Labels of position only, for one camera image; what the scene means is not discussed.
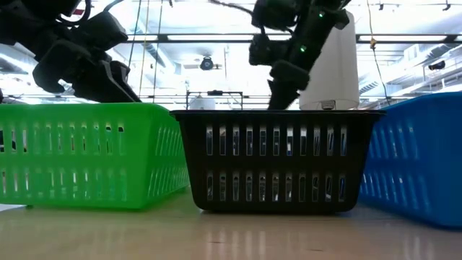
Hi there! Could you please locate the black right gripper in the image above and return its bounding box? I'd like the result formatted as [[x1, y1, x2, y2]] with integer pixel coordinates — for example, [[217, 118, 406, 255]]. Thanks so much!
[[267, 59, 310, 111]]

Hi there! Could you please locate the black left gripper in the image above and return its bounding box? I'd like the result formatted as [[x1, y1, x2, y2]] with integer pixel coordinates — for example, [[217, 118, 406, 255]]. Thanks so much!
[[32, 38, 141, 104]]

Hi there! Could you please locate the black plastic basket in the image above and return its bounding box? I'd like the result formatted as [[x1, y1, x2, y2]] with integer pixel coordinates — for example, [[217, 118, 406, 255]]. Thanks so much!
[[169, 109, 386, 214]]

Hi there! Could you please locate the green plastic basket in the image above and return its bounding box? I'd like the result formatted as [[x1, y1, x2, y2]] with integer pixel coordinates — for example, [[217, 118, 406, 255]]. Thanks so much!
[[0, 102, 191, 211]]

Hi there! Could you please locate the blue plastic basket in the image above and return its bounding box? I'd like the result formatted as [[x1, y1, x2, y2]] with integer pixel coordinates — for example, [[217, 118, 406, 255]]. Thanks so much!
[[358, 91, 462, 230]]

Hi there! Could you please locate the white lamp with wooden base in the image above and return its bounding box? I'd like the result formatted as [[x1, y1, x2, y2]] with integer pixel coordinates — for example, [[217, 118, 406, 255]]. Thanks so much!
[[298, 9, 361, 111]]

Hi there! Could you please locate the black overhead crossbar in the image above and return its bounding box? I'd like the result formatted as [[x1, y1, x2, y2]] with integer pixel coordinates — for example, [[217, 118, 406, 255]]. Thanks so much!
[[122, 33, 462, 44]]

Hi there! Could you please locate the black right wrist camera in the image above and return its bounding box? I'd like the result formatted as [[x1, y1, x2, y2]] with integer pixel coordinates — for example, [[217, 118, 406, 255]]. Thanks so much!
[[248, 33, 287, 67]]

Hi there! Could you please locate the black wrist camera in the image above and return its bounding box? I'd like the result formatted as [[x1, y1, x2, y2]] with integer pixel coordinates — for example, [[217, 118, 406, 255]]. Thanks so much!
[[248, 33, 287, 67], [70, 10, 130, 52]]

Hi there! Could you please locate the black hanging cord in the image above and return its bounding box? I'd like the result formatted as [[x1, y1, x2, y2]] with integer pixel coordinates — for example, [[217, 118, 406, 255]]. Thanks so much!
[[152, 0, 164, 104]]

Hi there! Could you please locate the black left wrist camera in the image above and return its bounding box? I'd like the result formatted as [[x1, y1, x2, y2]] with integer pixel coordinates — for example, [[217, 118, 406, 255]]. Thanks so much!
[[70, 10, 130, 52]]

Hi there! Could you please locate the black metal rack frame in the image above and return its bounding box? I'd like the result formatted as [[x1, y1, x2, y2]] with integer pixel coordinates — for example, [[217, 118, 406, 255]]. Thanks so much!
[[186, 90, 243, 111]]

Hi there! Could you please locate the black hanging dome camera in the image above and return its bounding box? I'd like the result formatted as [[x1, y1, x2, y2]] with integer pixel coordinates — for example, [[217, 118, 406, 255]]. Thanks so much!
[[199, 56, 215, 72]]

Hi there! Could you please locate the thin hanging black cable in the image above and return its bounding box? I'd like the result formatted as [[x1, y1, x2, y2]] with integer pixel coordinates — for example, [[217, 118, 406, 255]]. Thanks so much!
[[366, 0, 393, 105]]

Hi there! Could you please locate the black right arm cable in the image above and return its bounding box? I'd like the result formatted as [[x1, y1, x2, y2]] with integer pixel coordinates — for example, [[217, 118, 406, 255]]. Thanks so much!
[[209, 0, 254, 17]]

